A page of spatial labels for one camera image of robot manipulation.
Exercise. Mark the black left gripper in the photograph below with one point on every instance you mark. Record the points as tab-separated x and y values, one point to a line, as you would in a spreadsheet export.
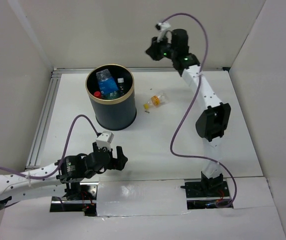
119	163

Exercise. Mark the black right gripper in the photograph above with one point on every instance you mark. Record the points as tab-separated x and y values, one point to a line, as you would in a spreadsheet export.
153	50

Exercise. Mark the blue-label blue-cap bottle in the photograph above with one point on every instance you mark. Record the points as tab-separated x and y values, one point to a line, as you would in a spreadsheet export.
106	82

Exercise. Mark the green bottle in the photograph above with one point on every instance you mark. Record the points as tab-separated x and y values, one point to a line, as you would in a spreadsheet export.
112	95

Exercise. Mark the red-label red-cap bottle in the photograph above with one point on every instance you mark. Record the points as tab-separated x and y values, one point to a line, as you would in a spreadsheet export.
98	94

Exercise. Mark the clear bottle white cap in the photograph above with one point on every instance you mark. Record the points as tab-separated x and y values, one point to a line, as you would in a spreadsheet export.
122	86

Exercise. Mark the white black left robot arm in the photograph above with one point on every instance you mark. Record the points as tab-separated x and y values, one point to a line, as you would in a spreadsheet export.
61	179

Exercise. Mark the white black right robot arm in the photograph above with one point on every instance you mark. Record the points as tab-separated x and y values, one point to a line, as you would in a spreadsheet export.
213	120

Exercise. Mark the dark blue gold-rimmed bin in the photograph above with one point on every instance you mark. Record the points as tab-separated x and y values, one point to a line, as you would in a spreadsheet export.
114	114

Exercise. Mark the small yellow-cap clear bottle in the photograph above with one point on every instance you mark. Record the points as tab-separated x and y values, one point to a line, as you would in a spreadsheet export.
156	100

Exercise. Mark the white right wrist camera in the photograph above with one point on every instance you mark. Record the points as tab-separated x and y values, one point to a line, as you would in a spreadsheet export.
162	28

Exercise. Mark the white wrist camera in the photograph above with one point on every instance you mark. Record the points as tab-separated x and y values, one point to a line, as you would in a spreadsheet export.
104	140
162	28

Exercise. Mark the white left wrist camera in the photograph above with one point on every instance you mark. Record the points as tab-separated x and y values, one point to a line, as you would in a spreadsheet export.
104	140

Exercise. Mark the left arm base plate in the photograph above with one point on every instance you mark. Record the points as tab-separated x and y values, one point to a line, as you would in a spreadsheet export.
78	200

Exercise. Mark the aluminium frame rail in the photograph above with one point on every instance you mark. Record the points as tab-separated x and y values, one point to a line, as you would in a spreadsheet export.
38	143

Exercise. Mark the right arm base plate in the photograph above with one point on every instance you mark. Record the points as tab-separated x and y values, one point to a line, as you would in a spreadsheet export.
198	199

